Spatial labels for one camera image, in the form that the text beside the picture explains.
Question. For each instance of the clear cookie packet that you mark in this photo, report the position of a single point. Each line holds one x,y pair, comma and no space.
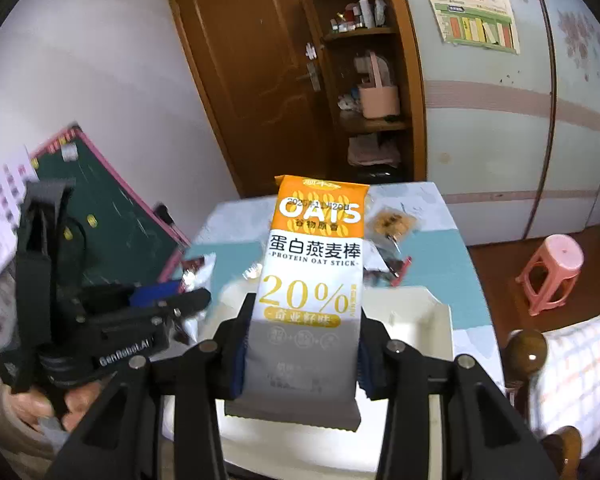
393,224

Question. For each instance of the white tray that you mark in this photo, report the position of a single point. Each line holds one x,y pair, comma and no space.
282,450

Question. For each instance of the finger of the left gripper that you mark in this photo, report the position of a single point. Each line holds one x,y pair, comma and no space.
148,295
172,308

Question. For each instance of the pink plastic stool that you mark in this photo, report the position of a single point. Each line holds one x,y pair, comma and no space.
561,258

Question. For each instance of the dark red wrapper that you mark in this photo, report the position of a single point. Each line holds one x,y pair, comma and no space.
392,276

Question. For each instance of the wooden bedpost knob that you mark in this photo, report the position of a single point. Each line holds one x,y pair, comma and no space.
524,356

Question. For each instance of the green chalkboard pink frame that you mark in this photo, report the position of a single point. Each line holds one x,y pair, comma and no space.
105,219

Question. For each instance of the folded cloth on shelf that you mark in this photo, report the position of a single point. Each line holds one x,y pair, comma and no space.
370,151

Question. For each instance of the white patterned bed cover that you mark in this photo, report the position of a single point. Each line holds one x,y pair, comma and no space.
566,392

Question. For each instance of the wooden shelf unit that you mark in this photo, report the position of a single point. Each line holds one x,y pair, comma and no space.
343,32

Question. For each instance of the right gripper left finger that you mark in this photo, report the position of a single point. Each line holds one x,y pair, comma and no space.
119,437

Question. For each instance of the orange oat stick packet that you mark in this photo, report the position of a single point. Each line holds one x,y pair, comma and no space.
307,304

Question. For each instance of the pink basket on shelf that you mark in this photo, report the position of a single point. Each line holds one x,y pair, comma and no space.
379,98

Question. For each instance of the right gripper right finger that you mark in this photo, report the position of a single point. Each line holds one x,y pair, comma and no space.
483,436

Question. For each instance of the brown wooden door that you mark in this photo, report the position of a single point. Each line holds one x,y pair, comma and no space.
260,90

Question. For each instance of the teal white tablecloth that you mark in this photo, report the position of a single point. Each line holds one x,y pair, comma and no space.
237,231

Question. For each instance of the wall poster chart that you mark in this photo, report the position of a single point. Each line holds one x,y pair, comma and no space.
488,24

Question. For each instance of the person's left hand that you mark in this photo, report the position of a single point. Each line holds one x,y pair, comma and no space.
32,406

